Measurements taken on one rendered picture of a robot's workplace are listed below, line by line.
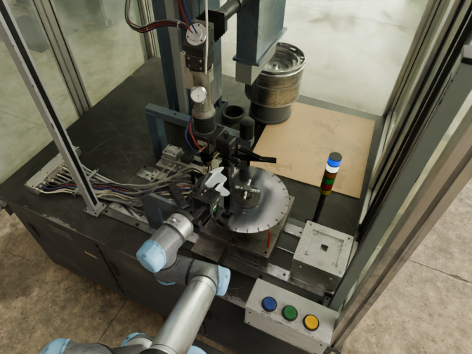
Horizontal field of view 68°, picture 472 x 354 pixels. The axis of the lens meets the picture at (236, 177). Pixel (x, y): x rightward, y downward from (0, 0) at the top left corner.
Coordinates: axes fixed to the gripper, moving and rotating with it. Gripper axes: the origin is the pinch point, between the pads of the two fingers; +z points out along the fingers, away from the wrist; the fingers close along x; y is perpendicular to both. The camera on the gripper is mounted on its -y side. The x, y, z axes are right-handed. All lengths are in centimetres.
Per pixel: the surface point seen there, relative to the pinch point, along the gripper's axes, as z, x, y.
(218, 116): 51, -22, -42
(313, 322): -12, -37, 38
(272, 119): 79, -38, -28
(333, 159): 31.5, -9.6, 24.5
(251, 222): 6.1, -27.4, 4.7
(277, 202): 19.3, -28.0, 8.0
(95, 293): -32, -108, -90
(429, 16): 124, 6, 30
